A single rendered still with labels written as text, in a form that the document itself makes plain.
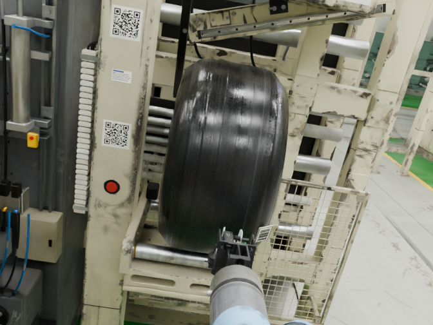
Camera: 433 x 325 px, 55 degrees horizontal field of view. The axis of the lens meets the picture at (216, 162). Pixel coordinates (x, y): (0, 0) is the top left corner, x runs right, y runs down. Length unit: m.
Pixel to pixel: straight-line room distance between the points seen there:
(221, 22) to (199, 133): 0.59
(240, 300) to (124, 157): 0.64
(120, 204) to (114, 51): 0.43
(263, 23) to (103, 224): 0.83
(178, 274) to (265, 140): 0.48
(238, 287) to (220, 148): 0.39
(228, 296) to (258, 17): 1.02
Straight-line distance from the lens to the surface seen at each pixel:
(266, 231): 1.05
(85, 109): 1.16
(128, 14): 1.08
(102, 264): 1.36
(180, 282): 1.23
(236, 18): 1.46
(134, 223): 1.26
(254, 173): 0.96
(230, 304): 0.64
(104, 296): 1.44
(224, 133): 0.96
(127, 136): 1.14
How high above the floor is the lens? 1.62
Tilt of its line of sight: 22 degrees down
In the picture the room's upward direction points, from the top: 11 degrees clockwise
